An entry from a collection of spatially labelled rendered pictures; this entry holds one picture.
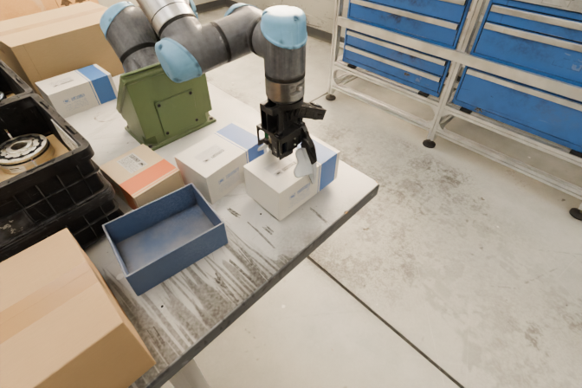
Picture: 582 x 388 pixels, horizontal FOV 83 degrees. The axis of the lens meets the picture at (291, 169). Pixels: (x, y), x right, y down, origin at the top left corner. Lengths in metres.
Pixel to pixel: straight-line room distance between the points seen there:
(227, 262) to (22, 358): 0.34
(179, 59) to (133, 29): 0.50
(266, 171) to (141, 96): 0.41
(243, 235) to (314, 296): 0.76
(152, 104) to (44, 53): 0.54
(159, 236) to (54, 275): 0.25
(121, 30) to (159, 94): 0.21
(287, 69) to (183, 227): 0.43
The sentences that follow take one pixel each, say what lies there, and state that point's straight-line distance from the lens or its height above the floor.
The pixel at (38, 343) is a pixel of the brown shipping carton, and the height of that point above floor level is 0.86.
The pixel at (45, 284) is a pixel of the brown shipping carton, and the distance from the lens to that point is 0.61.
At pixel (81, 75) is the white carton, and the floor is 0.79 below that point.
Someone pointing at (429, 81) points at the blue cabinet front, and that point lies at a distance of 2.15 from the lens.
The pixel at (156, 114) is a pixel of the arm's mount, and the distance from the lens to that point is 0.99.
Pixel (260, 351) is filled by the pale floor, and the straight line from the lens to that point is 1.38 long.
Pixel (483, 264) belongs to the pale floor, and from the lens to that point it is 1.75.
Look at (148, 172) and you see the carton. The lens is 0.84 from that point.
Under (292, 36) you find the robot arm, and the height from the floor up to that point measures 1.11.
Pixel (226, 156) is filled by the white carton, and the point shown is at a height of 0.79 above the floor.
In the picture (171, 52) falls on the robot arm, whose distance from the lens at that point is 0.60.
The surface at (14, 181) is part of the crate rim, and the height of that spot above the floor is 0.93.
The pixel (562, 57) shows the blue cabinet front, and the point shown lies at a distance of 1.92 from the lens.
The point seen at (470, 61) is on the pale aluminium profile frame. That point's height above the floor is 0.59.
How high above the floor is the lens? 1.30
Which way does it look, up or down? 42 degrees down
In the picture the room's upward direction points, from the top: straight up
